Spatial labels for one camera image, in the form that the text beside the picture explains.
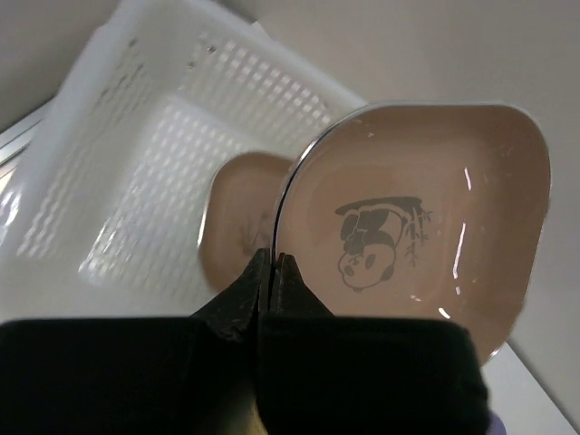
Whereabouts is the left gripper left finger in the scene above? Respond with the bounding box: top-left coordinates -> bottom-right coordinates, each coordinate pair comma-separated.
1,250 -> 267,434

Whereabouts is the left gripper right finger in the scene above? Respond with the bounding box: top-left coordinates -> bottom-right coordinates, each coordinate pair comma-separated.
257,254 -> 491,434

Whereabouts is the brown panda plate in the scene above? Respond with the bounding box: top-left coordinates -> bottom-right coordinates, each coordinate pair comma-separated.
272,102 -> 551,363
199,152 -> 293,292

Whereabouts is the white perforated plastic bin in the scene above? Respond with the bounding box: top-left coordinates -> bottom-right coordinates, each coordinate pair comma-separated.
1,1 -> 363,321

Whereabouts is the aluminium rail frame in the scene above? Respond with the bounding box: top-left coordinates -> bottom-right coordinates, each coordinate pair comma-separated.
0,108 -> 45,165

